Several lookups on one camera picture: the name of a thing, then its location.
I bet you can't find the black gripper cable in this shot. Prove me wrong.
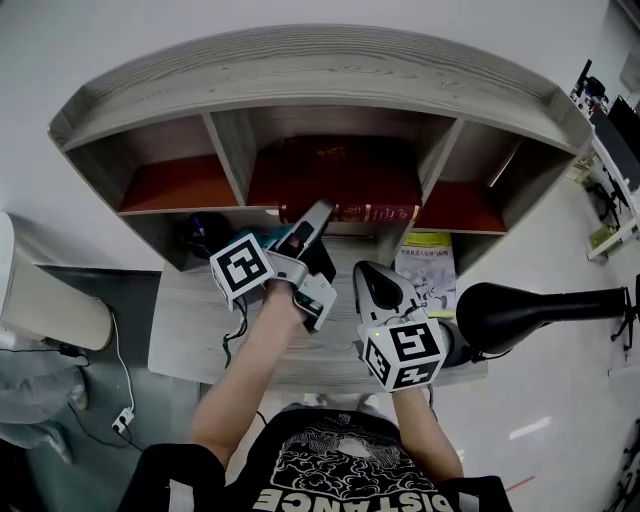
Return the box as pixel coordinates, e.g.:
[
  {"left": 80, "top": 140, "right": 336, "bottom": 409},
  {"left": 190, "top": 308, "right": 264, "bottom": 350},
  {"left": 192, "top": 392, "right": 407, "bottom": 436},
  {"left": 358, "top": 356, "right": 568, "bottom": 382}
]
[{"left": 221, "top": 298, "right": 250, "bottom": 370}]

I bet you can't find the black chair base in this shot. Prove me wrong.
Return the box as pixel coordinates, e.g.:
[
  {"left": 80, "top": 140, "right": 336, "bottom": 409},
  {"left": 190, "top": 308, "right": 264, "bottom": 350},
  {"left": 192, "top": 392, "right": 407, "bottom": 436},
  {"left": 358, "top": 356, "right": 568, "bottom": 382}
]
[{"left": 609, "top": 273, "right": 640, "bottom": 352}]

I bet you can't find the red shelf liner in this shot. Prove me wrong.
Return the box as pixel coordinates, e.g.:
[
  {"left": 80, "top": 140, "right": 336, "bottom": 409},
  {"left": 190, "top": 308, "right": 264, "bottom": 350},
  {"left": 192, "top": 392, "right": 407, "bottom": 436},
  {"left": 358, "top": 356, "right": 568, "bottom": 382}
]
[
  {"left": 412, "top": 181, "right": 507, "bottom": 234},
  {"left": 118, "top": 153, "right": 240, "bottom": 214}
]

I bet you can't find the person's right forearm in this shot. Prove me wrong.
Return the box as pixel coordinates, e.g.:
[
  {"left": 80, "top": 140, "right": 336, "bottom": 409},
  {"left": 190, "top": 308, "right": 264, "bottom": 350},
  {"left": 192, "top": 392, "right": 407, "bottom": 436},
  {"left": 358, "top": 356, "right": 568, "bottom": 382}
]
[{"left": 388, "top": 383, "right": 465, "bottom": 482}]

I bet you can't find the black pen holder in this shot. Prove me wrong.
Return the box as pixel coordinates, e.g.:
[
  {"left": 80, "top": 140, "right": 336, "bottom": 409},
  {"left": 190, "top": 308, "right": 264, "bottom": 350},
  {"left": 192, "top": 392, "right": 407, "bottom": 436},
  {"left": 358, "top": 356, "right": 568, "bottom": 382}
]
[{"left": 178, "top": 211, "right": 236, "bottom": 262}]

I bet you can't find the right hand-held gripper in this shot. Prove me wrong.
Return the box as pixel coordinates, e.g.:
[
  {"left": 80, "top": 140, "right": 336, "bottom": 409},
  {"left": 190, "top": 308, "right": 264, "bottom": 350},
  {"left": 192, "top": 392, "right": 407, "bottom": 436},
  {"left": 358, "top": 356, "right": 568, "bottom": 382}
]
[{"left": 352, "top": 259, "right": 472, "bottom": 395}]

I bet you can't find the white side table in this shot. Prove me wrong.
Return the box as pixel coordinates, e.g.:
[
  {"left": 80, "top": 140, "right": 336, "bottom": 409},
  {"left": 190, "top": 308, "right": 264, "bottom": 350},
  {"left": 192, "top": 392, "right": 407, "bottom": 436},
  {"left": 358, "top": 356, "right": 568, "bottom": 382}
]
[{"left": 569, "top": 89, "right": 640, "bottom": 262}]

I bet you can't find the grey wooden shelf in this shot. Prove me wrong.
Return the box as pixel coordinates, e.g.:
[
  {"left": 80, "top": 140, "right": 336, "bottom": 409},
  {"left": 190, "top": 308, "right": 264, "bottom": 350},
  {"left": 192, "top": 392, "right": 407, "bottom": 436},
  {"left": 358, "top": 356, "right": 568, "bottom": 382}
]
[{"left": 47, "top": 37, "right": 595, "bottom": 275}]

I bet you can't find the person's black printed t-shirt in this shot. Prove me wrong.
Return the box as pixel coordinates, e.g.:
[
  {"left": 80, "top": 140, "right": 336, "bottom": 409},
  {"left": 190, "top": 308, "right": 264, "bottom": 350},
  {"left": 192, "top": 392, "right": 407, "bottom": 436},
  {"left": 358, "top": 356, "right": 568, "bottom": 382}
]
[{"left": 117, "top": 407, "right": 515, "bottom": 512}]

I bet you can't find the black monitor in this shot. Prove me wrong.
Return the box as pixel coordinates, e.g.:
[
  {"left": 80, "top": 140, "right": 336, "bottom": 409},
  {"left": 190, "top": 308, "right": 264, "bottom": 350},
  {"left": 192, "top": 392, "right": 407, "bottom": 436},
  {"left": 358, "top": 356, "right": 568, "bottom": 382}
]
[{"left": 589, "top": 96, "right": 640, "bottom": 194}]

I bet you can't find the black desk lamp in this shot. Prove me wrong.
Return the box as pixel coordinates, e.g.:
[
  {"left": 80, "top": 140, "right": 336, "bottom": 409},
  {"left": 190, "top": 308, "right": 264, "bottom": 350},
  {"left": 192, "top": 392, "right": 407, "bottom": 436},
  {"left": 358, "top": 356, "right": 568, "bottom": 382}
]
[{"left": 455, "top": 281, "right": 632, "bottom": 362}]

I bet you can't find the clear plastic bag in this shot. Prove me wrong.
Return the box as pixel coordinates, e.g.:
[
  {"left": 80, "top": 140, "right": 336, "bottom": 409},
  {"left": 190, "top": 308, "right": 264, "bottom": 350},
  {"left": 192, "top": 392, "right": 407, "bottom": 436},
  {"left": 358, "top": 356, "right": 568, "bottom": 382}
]
[{"left": 0, "top": 344, "right": 90, "bottom": 454}]

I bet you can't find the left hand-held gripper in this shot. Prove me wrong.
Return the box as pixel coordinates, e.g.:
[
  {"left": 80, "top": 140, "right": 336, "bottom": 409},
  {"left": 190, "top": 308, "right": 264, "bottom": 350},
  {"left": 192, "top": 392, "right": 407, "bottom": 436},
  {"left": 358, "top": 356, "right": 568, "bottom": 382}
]
[{"left": 209, "top": 198, "right": 339, "bottom": 335}]

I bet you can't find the person's left forearm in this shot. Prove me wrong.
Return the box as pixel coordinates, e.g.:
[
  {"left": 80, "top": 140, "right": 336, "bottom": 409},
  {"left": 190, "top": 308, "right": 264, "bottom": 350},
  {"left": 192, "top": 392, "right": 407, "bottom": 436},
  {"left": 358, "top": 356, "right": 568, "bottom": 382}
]
[{"left": 188, "top": 283, "right": 307, "bottom": 474}]

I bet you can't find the yellow and white booklet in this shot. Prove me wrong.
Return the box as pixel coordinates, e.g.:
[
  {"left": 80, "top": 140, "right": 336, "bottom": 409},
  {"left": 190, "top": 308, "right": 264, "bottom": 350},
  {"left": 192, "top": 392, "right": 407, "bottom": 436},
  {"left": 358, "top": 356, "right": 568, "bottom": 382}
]
[{"left": 394, "top": 231, "right": 459, "bottom": 317}]

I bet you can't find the dark red book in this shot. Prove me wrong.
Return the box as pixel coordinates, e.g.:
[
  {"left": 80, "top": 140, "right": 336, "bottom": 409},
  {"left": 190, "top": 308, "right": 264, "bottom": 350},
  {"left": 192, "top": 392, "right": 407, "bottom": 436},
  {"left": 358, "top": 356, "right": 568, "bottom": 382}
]
[{"left": 248, "top": 134, "right": 422, "bottom": 225}]

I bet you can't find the white power cable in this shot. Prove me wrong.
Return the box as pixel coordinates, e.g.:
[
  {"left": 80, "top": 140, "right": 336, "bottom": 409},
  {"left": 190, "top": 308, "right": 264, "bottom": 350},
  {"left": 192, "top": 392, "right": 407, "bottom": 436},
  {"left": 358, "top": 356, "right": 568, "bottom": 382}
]
[{"left": 106, "top": 298, "right": 139, "bottom": 435}]

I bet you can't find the beige cylinder bin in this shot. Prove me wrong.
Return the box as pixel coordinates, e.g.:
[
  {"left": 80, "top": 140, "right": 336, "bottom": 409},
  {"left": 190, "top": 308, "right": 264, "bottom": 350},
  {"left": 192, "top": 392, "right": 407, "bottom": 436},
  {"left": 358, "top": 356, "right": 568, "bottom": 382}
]
[{"left": 0, "top": 211, "right": 114, "bottom": 352}]

